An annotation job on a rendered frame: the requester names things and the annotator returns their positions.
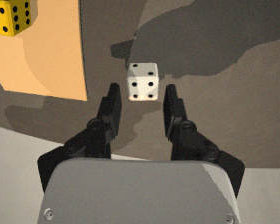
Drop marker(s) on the yellow die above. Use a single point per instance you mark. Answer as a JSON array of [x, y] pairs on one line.
[[15, 16]]

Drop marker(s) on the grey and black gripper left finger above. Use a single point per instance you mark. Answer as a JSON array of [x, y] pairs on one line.
[[92, 142]]

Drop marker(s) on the peach flat mat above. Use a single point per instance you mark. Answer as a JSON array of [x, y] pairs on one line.
[[46, 58]]

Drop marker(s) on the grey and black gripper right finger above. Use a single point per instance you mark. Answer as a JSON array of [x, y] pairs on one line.
[[192, 145]]

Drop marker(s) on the white die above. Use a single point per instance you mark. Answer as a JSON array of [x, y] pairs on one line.
[[142, 81]]

